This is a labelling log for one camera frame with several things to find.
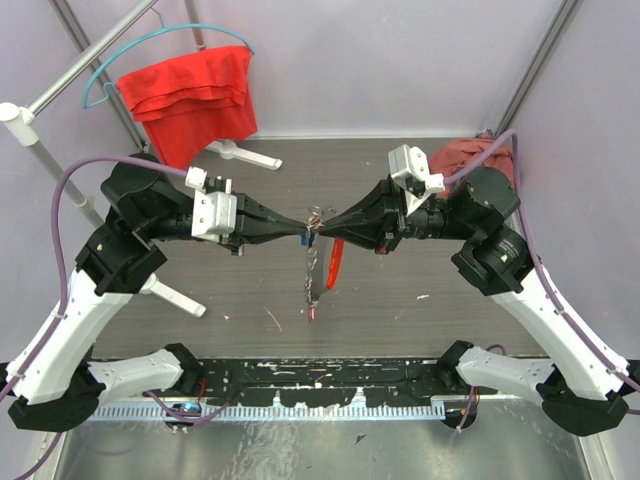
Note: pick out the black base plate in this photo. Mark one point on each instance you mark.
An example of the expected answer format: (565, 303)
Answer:
(324, 382)

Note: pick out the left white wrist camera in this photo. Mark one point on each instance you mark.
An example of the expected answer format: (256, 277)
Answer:
(214, 205)

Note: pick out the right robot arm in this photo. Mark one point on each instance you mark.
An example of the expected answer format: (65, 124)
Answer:
(581, 384)

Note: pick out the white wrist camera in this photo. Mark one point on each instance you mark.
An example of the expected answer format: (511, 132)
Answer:
(409, 170)
(214, 205)

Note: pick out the red cloth on hanger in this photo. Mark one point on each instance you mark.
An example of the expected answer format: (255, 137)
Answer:
(187, 102)

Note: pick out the white clothes rack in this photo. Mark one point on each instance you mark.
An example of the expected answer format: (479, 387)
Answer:
(35, 51)

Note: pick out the metal key organizer red handle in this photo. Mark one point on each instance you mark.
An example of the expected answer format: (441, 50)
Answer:
(321, 268)

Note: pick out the teal clothes hanger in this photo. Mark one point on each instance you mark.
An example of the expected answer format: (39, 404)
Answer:
(97, 91)

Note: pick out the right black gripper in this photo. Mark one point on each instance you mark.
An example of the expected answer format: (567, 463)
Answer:
(383, 212)

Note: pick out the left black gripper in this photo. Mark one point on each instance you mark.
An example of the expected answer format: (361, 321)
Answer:
(247, 231)

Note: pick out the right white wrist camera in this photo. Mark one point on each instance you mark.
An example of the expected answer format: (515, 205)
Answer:
(409, 170)

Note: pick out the white cable duct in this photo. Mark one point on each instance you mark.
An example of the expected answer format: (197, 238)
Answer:
(358, 411)

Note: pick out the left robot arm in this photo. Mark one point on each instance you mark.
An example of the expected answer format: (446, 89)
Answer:
(54, 385)

